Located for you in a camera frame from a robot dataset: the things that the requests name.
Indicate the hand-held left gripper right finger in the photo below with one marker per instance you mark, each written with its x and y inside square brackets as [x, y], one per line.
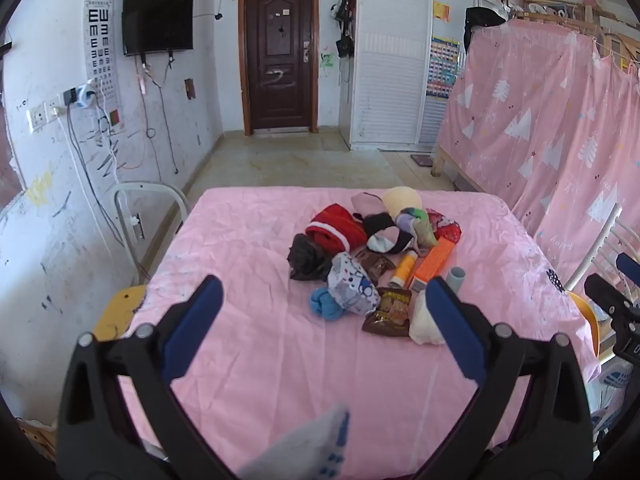
[456, 332]

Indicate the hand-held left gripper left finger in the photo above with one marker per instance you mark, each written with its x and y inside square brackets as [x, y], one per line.
[196, 322]

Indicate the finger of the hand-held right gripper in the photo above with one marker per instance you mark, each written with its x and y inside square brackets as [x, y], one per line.
[607, 295]
[629, 267]

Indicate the orange plastic basin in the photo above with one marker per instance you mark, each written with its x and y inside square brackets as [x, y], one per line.
[585, 320]

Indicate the brown snack packet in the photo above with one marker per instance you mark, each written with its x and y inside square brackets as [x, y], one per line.
[387, 312]

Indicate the red packet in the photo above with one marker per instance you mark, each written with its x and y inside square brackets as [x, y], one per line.
[446, 227]

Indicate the green and blue towel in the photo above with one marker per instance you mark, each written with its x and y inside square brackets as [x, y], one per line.
[412, 216]

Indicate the beige round brush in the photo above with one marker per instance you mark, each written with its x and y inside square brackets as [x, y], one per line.
[402, 199]

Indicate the pink black sock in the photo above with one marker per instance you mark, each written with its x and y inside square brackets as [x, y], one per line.
[367, 205]

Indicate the white crumpled tissue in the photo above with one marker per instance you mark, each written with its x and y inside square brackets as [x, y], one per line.
[422, 325]

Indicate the white metal chair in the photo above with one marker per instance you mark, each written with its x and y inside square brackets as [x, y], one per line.
[120, 310]
[597, 240]

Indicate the grey cup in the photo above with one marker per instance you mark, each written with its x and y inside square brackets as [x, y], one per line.
[456, 279]

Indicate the orange box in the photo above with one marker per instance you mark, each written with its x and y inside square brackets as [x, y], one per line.
[432, 265]

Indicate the yellow tube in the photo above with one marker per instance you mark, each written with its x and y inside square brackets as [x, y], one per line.
[404, 270]

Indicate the pink tablecloth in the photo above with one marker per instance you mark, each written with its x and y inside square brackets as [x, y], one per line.
[250, 260]

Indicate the khaki sock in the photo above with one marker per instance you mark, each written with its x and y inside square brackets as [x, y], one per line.
[425, 235]

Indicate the dark brown wrapper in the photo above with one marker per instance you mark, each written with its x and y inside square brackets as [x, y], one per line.
[375, 262]

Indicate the white black sock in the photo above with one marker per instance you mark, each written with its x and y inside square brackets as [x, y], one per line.
[385, 242]

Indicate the white blue printed bag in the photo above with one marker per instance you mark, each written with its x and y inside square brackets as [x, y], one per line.
[350, 285]

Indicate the black crumpled cloth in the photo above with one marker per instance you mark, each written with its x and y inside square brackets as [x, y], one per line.
[307, 257]

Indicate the small blue sock ball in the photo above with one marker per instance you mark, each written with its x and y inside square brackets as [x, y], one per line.
[325, 305]

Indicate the red cloth hat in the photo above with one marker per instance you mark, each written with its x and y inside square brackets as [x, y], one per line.
[335, 227]

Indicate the dark floor scale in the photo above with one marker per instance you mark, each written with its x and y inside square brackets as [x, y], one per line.
[422, 159]

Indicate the pink tree print curtain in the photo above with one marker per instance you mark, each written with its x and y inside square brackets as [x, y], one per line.
[540, 110]

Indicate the red green sticker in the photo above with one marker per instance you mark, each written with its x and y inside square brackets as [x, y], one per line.
[115, 118]

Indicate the white plug-in charger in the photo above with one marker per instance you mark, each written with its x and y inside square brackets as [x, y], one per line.
[86, 94]

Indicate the colourful grid poster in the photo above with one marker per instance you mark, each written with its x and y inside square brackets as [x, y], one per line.
[442, 67]

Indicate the dark brown door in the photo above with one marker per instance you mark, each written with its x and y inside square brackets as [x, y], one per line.
[280, 60]

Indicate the white louvered wardrobe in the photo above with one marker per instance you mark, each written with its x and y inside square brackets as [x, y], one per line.
[390, 60]

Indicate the black hanging garment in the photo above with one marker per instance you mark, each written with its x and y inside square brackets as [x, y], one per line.
[480, 22]

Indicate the white eye chart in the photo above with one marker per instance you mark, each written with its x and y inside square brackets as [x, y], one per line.
[100, 35]

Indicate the yellow paper poster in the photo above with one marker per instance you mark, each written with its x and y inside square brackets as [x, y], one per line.
[441, 11]

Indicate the black hanging bags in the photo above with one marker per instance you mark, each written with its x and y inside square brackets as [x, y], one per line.
[345, 20]

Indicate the brown wall plate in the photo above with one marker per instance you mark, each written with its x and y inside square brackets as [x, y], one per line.
[189, 89]

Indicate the white wall socket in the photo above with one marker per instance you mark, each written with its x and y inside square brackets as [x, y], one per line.
[37, 116]

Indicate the black wall television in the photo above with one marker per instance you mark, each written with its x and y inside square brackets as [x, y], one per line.
[157, 10]

